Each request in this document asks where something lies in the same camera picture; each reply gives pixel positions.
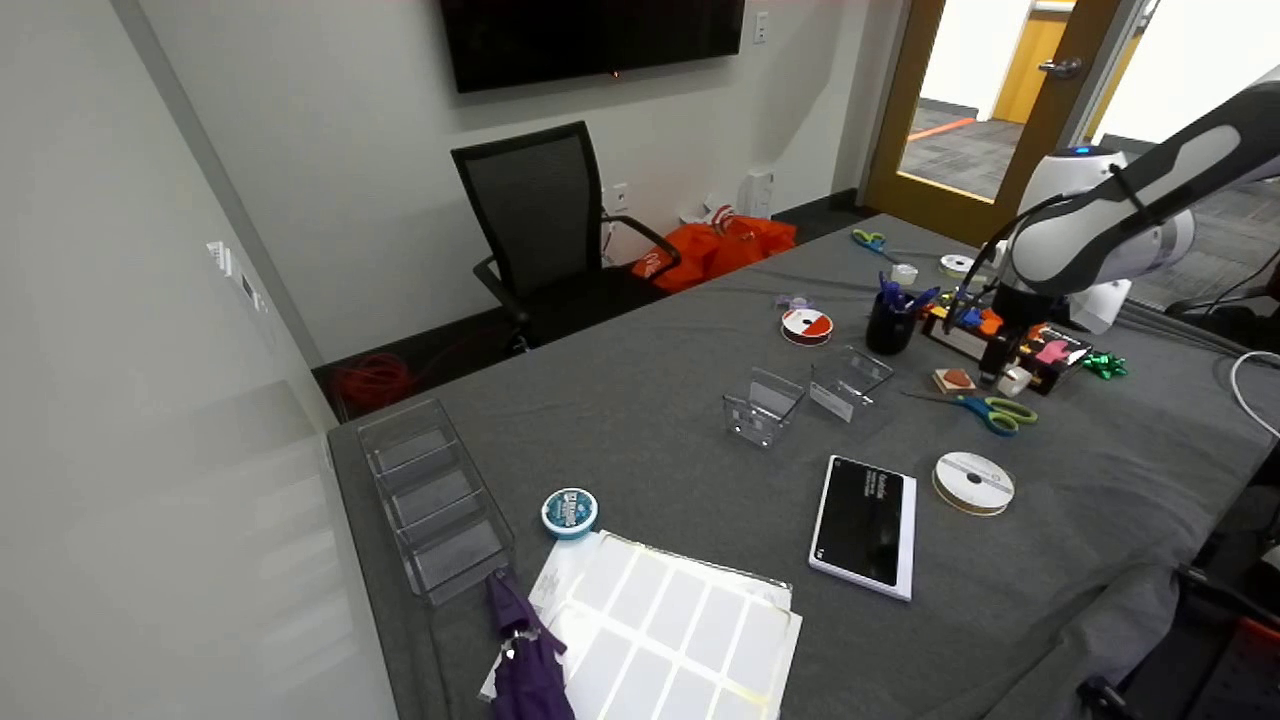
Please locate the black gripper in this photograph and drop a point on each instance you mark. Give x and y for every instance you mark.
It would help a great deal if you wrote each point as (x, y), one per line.
(1022, 336)

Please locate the green blue handled scissors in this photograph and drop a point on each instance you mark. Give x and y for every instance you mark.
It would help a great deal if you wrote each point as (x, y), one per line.
(996, 412)

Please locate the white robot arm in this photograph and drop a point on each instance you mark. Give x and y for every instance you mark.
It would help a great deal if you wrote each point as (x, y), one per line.
(1098, 216)

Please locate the blue green scissors far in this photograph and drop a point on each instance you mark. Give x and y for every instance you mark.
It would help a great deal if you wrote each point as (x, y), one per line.
(874, 243)

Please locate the black box of colourful items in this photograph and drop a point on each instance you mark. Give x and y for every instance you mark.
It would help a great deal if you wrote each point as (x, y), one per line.
(964, 330)

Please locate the white ribbon spool far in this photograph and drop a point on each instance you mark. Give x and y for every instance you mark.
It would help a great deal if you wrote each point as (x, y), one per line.
(956, 262)

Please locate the green gift bow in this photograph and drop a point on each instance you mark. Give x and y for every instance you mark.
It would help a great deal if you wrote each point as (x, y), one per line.
(1106, 366)

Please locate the small orange square box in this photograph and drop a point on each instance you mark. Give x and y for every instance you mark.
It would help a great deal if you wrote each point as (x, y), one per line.
(954, 381)

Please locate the black mug with pens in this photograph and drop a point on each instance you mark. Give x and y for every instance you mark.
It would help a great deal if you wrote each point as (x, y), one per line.
(896, 308)

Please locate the white ribbon spool near notebook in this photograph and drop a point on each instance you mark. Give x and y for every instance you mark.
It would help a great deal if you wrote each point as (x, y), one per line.
(975, 481)

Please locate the grey tablecloth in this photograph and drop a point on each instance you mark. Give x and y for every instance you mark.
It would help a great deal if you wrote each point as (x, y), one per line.
(1118, 485)

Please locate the clear acrylic holder right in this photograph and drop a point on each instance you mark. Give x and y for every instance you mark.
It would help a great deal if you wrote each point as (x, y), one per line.
(844, 381)

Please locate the clear acrylic holder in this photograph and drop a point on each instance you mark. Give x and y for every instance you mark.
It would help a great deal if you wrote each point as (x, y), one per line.
(844, 381)
(761, 410)

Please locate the wooden glass door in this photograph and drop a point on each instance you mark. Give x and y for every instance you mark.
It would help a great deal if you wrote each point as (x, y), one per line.
(978, 97)

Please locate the black notebook with white edge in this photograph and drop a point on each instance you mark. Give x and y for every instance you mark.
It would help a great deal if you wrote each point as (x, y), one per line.
(864, 526)

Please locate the clear acrylic holder left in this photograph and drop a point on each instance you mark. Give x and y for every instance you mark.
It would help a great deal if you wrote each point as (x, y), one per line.
(761, 410)

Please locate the orange bag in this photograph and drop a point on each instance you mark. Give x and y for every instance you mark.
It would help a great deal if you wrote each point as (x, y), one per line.
(712, 249)

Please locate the blue tape roll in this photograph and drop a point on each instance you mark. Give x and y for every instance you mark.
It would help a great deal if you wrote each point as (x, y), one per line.
(568, 513)

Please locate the white label sheets stack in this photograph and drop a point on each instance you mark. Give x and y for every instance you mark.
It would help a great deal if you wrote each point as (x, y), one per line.
(666, 638)

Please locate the black office chair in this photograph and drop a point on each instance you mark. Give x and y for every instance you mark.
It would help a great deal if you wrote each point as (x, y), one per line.
(539, 205)

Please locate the purple cloth bundle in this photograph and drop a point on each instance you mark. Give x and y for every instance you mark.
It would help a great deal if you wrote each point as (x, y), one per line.
(530, 657)

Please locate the clear plastic tray organizer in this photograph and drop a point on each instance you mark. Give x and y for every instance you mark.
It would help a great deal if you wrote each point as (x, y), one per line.
(436, 505)

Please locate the wall mounted black television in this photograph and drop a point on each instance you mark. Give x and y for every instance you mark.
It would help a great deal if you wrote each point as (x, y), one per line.
(530, 41)

